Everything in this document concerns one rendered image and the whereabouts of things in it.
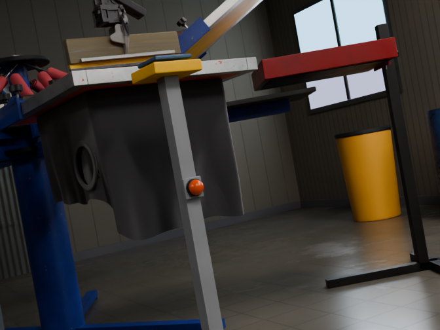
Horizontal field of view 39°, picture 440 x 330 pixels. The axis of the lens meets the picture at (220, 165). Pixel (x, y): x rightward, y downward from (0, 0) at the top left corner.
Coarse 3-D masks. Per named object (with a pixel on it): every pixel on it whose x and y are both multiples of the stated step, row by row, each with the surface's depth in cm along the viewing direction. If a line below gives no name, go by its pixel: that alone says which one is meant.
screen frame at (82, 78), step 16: (208, 64) 180; (224, 64) 183; (240, 64) 186; (256, 64) 189; (64, 80) 163; (80, 80) 159; (96, 80) 161; (112, 80) 164; (128, 80) 166; (224, 80) 201; (32, 96) 187; (48, 96) 175; (64, 96) 174; (32, 112) 196
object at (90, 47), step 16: (160, 32) 203; (176, 32) 206; (64, 48) 188; (80, 48) 187; (96, 48) 190; (112, 48) 193; (128, 48) 196; (144, 48) 199; (160, 48) 202; (176, 48) 205
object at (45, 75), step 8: (16, 64) 286; (32, 64) 293; (0, 72) 297; (40, 72) 283; (48, 72) 287; (56, 72) 288; (64, 72) 290; (0, 80) 274; (16, 80) 272; (32, 80) 312; (40, 80) 281; (48, 80) 277; (0, 88) 273; (24, 88) 267; (32, 88) 312; (40, 88) 313
